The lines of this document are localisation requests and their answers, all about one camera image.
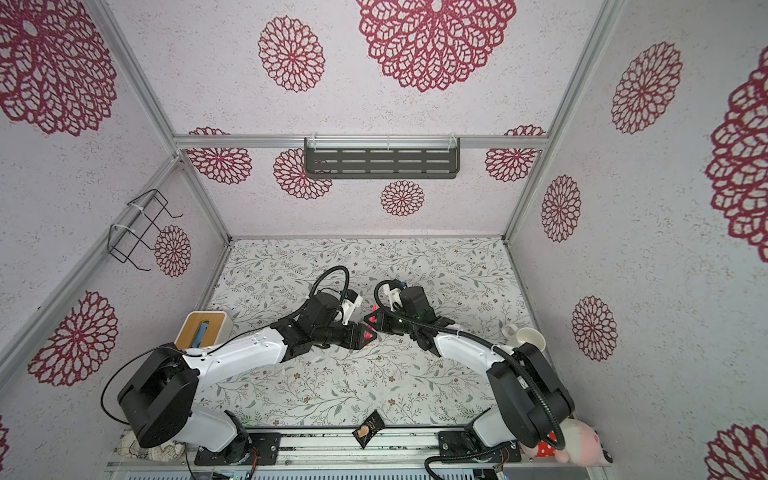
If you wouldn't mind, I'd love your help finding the crumpled white cloth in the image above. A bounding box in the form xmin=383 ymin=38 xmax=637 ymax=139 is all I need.
xmin=115 ymin=432 xmax=185 ymax=463

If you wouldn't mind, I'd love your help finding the pink plush toy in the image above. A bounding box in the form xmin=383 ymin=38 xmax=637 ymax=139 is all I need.
xmin=520 ymin=418 xmax=613 ymax=467

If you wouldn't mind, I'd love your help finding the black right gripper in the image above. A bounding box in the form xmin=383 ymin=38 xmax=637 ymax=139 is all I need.
xmin=364 ymin=307 xmax=419 ymax=337

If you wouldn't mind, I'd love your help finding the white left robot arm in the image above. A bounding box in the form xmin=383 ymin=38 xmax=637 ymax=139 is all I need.
xmin=117 ymin=319 xmax=377 ymax=464

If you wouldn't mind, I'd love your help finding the pink highlighter pen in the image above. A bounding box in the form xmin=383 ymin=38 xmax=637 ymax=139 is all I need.
xmin=363 ymin=306 xmax=379 ymax=330

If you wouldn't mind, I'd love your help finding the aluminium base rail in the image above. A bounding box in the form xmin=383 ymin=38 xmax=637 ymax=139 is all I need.
xmin=104 ymin=426 xmax=521 ymax=478

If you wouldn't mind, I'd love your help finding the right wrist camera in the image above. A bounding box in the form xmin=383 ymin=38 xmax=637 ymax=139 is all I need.
xmin=383 ymin=280 xmax=407 ymax=310

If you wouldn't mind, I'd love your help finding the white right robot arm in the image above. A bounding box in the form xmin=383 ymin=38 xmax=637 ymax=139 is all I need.
xmin=364 ymin=309 xmax=574 ymax=451

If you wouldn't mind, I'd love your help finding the black wire wall rack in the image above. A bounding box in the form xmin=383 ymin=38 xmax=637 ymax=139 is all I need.
xmin=106 ymin=188 xmax=183 ymax=272

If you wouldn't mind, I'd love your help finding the white wooden tissue box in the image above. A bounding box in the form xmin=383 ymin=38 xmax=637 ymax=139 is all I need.
xmin=174 ymin=311 xmax=233 ymax=350

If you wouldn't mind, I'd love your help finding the white ceramic mug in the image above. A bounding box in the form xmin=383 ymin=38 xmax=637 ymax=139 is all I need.
xmin=501 ymin=324 xmax=547 ymax=352

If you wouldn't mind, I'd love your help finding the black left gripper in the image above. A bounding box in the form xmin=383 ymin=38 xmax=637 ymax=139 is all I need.
xmin=314 ymin=320 xmax=379 ymax=349

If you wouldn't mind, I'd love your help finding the black snack packet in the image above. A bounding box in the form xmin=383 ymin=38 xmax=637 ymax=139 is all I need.
xmin=352 ymin=411 xmax=385 ymax=449

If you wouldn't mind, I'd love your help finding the dark metal wall shelf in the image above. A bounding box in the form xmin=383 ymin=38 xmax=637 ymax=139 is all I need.
xmin=304 ymin=137 xmax=461 ymax=180

